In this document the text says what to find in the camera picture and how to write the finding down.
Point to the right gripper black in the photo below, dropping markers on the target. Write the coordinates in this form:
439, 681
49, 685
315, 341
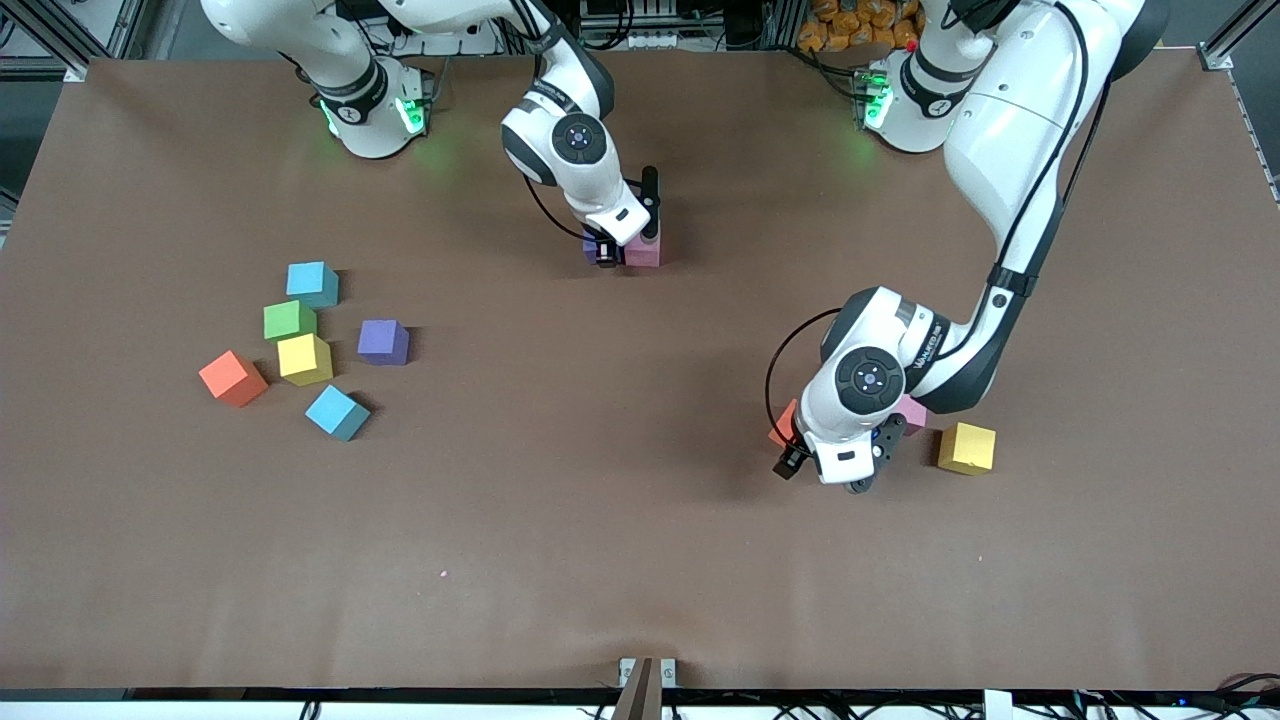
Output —
604, 251

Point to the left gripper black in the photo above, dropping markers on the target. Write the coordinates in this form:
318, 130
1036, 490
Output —
792, 461

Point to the purple foam cube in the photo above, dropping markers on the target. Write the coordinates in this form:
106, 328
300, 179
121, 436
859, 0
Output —
590, 248
382, 340

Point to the orange foam cube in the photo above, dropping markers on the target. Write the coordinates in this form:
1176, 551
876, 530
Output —
232, 377
783, 428

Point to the pink foam cube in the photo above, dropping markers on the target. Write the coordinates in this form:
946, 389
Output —
645, 255
913, 415

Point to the light blue foam cube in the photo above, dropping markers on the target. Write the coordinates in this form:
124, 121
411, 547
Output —
310, 280
335, 410

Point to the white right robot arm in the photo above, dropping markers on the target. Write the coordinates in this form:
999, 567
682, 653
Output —
585, 185

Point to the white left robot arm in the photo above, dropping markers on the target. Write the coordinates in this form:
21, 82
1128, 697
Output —
1010, 110

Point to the table cover sheet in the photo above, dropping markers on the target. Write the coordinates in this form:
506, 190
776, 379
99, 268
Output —
640, 500

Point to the yellow foam cube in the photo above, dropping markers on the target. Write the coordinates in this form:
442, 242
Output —
967, 448
303, 357

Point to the white power strip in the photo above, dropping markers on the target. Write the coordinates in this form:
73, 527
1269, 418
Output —
650, 40
470, 42

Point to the green foam cube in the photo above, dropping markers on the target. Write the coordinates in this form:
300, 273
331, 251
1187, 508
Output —
288, 320

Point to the small metal edge bracket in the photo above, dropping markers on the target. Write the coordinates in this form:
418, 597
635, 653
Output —
627, 668

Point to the aluminium frame post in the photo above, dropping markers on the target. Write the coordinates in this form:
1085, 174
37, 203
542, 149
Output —
1240, 28
45, 30

